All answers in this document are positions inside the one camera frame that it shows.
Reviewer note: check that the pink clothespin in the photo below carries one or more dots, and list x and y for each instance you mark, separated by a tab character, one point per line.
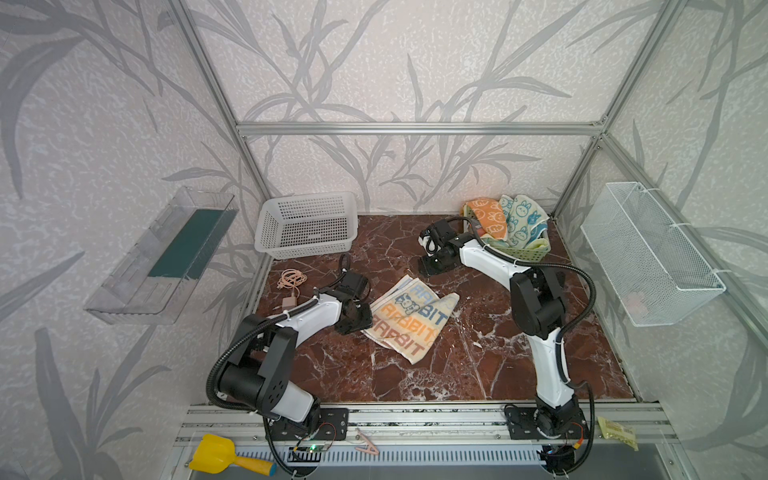
367	446

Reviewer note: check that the black mounting plate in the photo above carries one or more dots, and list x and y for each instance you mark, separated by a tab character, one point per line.
543	422
323	423

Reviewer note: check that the white perforated plastic basket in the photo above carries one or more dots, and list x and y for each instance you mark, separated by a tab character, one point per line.
307	225

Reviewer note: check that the clear acrylic wall shelf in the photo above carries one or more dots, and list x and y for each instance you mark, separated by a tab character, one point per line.
154	281

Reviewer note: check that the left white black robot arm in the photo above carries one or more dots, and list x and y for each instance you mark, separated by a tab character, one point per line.
253	373

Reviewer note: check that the yellow paper tag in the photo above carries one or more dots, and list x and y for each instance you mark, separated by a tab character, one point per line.
612	430

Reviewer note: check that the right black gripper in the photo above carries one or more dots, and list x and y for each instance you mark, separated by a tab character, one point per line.
434	263

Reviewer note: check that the orange rabbit pattern towel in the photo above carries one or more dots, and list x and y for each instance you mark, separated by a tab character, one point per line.
490	216

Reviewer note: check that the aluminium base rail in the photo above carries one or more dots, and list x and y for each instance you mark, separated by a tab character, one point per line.
418	434

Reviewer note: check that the yellow plastic scoop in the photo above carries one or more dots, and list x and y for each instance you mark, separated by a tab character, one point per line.
215	454

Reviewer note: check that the green plastic basket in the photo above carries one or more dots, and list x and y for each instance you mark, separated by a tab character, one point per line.
536	251

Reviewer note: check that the striped rabbit text towel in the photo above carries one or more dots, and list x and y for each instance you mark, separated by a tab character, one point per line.
409	318

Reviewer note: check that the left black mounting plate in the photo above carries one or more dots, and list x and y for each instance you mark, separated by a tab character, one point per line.
323	423

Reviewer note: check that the teal rabbit pattern towel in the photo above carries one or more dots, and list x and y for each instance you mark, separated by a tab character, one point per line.
525	220

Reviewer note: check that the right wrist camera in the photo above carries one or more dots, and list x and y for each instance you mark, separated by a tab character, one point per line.
426	241

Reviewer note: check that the green circuit board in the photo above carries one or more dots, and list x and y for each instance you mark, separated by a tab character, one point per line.
312	448

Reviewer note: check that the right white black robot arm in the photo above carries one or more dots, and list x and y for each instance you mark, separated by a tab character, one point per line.
538	306

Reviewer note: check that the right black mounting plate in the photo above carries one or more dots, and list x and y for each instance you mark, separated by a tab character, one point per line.
543	422

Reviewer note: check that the white wire mesh basket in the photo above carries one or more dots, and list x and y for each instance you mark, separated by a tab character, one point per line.
656	272

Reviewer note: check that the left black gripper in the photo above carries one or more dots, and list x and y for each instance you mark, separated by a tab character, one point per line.
355	318

